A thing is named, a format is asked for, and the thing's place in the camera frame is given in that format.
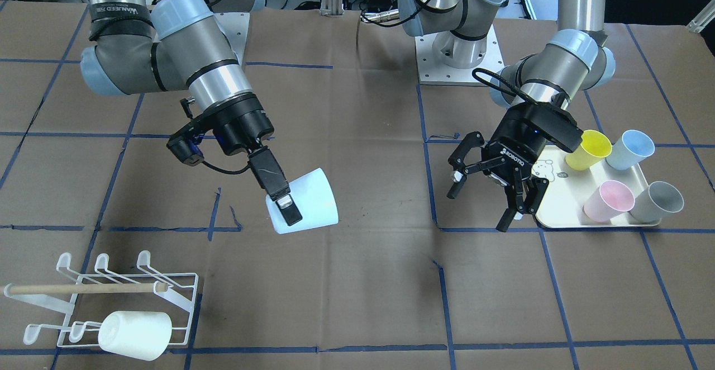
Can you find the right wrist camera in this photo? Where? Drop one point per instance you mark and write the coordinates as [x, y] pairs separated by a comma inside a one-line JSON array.
[[184, 144]]

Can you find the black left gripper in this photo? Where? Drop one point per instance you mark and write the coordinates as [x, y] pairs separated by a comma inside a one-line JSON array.
[[516, 142]]

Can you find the pink cup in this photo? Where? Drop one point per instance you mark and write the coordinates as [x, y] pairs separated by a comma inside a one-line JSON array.
[[609, 200]]

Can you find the grey cup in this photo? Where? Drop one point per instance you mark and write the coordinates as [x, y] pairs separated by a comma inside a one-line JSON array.
[[659, 200]]

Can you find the white ikea cup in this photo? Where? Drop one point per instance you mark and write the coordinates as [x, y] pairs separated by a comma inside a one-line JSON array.
[[140, 335]]

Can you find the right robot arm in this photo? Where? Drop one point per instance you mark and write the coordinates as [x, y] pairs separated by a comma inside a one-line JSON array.
[[180, 45]]

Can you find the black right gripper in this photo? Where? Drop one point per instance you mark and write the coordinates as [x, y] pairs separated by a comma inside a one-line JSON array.
[[244, 128]]

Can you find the white wire cup rack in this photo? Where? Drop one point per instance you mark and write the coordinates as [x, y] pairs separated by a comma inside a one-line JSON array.
[[67, 310]]

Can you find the light blue cup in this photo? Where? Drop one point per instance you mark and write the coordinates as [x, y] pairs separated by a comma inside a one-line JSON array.
[[633, 147], [313, 197]]

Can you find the yellow cup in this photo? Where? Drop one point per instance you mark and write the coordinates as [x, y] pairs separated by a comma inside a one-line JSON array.
[[594, 147]]

